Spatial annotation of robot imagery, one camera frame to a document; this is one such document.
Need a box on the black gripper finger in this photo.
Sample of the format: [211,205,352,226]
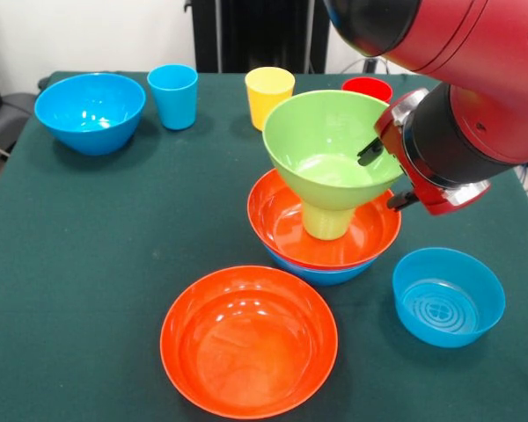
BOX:
[356,136,386,167]
[385,190,422,213]

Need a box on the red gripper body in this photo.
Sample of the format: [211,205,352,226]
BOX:
[373,87,493,217]

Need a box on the green bowl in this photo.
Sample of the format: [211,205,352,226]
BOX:
[261,90,406,212]

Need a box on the lime green cup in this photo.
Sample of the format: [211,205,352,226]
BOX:
[301,201,357,241]

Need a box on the large blue bowl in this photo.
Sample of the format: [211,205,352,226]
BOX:
[263,245,379,287]
[33,72,147,156]

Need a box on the orange bowl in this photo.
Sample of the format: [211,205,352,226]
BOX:
[159,265,340,418]
[246,168,402,271]

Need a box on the small blue bowl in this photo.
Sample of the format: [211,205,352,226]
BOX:
[392,247,507,349]

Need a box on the yellow cup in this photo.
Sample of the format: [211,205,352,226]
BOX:
[245,67,297,132]

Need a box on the red cup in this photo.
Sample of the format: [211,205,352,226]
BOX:
[341,76,394,105]

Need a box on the light blue cup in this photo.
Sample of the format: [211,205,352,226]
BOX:
[146,64,199,131]

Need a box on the dark green tablecloth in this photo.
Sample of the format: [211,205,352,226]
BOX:
[0,71,528,422]

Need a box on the black office chair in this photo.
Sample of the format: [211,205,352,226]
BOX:
[0,91,40,153]

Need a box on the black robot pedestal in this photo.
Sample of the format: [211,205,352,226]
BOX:
[184,0,335,75]

